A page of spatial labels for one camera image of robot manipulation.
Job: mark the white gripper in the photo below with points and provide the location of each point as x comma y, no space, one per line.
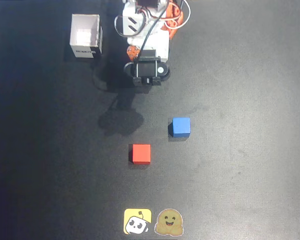
158,46

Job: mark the red cube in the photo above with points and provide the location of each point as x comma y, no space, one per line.
141,153

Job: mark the blue cube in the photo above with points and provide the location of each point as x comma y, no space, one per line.
181,126

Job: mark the white open cardboard box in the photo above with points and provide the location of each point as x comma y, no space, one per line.
85,32

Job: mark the yellow robot face sticker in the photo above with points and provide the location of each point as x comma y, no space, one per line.
137,221

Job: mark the hugging face emoji sticker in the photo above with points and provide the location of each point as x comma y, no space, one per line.
169,222

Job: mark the black gripper-mounted camera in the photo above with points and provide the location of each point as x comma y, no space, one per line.
146,68

